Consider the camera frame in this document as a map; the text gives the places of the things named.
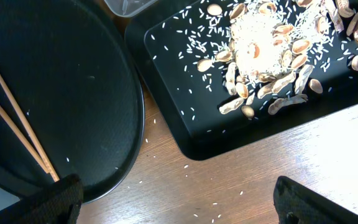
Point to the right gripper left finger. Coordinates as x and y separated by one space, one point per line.
59 203

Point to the left wooden chopstick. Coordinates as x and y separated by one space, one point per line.
23 140

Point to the peanut shells and rice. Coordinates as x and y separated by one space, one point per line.
270 48

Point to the wooden chopstick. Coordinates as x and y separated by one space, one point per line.
23 140
35 142

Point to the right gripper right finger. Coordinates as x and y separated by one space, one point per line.
295 203

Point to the rectangular black tray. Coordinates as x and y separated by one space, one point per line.
157 35

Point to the round black tray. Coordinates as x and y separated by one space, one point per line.
69 70

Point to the clear plastic bin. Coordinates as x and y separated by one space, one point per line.
128 8

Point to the right wooden chopstick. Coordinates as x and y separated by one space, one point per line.
35 142

